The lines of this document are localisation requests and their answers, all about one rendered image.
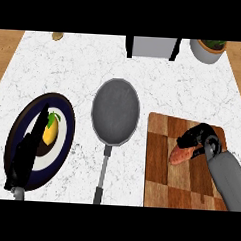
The white pot with plant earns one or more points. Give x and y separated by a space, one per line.
208 50

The dark blue rimmed plate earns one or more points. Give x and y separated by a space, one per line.
59 139

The grey frying pan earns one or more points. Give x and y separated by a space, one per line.
114 115

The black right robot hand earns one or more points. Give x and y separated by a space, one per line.
195 135

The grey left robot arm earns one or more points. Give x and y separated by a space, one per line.
18 194

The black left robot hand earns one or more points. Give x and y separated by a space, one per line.
23 157

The checkered wooden cutting board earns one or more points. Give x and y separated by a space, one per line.
176 175

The yellow mango with leaves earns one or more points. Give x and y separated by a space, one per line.
51 131

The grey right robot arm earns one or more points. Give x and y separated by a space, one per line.
227 178

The small tan object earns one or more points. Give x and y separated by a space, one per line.
57 36

